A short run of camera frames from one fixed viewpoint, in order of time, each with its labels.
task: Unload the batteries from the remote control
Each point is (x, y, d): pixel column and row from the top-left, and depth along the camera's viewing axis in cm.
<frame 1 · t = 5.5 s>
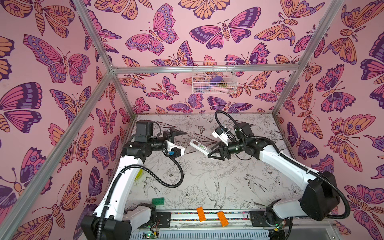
left hand: (183, 136, 69), fingers open
right hand: (210, 151, 73), fingers open
green toy brick: (158, 201, 81), on the table

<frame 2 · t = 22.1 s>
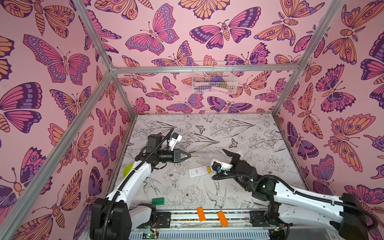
left hand: (190, 156, 74), fingers closed
right hand: (221, 153, 74), fingers open
the named things where they were.

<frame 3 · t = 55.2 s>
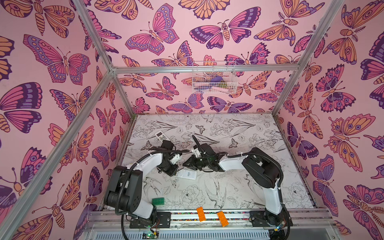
left hand: (173, 170, 89), fingers open
right hand: (182, 164, 87), fingers closed
the named things where they were.

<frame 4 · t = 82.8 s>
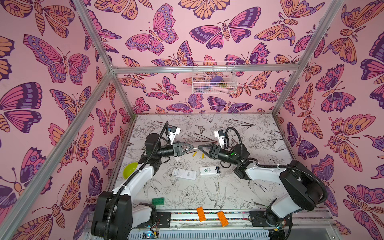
left hand: (193, 148, 72), fingers closed
right hand: (199, 147, 71), fingers closed
yellow battery: (195, 154, 99), on the table
the other named things where they were.

